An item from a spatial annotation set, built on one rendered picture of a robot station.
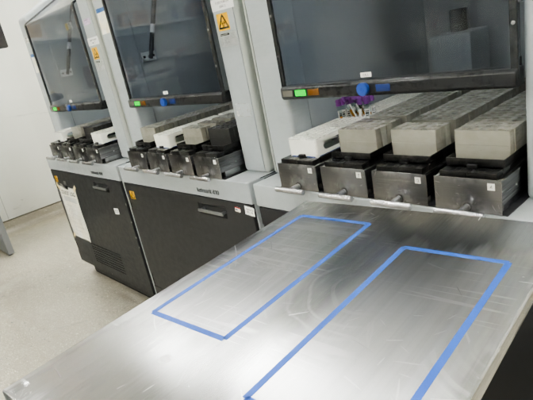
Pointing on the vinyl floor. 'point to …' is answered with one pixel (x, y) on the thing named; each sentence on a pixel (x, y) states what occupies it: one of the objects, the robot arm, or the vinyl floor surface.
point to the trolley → (318, 315)
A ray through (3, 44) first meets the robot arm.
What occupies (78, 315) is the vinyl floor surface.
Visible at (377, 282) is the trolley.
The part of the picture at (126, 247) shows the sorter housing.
